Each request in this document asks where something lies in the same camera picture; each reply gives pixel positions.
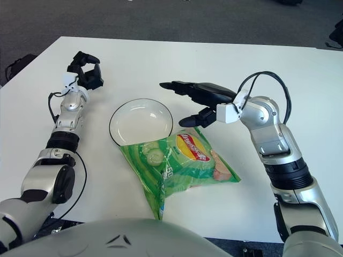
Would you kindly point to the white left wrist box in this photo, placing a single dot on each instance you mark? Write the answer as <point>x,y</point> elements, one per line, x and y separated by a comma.
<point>69,80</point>

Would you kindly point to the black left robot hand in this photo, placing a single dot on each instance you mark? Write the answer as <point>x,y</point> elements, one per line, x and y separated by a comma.
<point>92,77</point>

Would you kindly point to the black office chair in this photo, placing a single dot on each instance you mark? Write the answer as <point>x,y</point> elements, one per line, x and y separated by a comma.
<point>337,34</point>

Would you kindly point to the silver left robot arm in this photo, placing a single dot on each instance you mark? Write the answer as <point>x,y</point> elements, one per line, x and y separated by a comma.
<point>71,104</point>

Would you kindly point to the black backpack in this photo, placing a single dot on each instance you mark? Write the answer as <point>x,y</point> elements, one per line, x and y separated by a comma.
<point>21,63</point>

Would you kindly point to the grey robot torso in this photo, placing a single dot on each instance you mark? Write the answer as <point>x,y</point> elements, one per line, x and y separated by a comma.
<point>120,241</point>

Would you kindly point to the white plate with black rim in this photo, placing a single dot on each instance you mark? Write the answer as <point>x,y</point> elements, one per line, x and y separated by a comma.
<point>139,120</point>

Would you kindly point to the green potato chips bag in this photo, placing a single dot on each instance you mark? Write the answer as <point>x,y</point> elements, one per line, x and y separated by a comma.
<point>182,160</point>

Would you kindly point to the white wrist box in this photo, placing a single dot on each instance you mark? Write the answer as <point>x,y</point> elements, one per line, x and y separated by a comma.
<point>226,112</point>
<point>69,80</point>

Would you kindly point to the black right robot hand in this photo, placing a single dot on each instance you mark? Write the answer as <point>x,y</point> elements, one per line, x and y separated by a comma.
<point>211,92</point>

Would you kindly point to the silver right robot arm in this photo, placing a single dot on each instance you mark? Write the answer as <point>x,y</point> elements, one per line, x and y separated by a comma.
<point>268,112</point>

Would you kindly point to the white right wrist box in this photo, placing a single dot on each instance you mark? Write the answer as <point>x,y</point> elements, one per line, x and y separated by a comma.
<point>226,112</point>

